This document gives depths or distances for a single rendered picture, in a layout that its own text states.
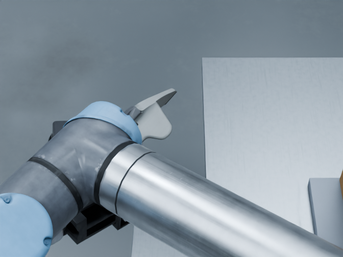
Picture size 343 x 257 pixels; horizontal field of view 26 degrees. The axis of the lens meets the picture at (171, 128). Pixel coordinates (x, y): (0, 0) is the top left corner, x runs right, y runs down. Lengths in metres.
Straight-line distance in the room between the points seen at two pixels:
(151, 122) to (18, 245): 0.27
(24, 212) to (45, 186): 0.04
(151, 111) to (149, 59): 1.86
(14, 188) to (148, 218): 0.13
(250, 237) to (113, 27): 2.27
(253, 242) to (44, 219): 0.20
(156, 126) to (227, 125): 0.60
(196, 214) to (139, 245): 0.65
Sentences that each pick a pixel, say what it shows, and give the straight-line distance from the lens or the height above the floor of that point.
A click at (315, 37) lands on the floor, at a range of 2.89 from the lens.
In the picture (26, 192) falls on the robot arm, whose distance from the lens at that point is 0.73.
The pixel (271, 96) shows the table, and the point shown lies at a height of 0.83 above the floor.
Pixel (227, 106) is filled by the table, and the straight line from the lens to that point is 1.51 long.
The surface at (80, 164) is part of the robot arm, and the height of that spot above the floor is 1.38.
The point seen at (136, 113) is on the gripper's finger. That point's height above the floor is 1.29.
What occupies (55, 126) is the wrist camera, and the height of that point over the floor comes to 1.25.
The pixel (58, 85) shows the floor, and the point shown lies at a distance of 2.70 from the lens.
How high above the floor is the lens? 1.98
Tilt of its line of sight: 51 degrees down
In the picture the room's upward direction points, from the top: straight up
